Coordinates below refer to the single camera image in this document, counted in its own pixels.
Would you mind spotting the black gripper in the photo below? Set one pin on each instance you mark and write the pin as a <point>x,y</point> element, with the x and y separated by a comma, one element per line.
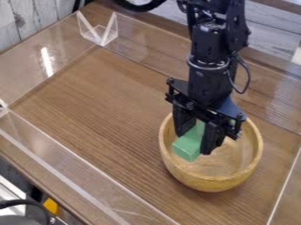
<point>202,98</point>

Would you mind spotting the green rectangular block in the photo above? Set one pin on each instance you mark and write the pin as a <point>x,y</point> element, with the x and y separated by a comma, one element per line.
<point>186,145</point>

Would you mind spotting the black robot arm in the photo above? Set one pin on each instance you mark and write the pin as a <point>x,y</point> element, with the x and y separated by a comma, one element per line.
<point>218,29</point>

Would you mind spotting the brown wooden bowl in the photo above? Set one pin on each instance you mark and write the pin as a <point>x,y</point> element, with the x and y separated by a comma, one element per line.
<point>225,168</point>

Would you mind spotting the yellow label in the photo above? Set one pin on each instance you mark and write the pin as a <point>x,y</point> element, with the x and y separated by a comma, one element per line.
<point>53,207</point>

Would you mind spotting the clear acrylic enclosure wall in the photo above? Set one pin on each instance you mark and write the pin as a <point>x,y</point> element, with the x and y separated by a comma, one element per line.
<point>81,127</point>

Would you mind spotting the clear acrylic corner bracket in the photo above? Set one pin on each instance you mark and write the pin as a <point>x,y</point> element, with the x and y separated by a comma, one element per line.
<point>99,34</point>

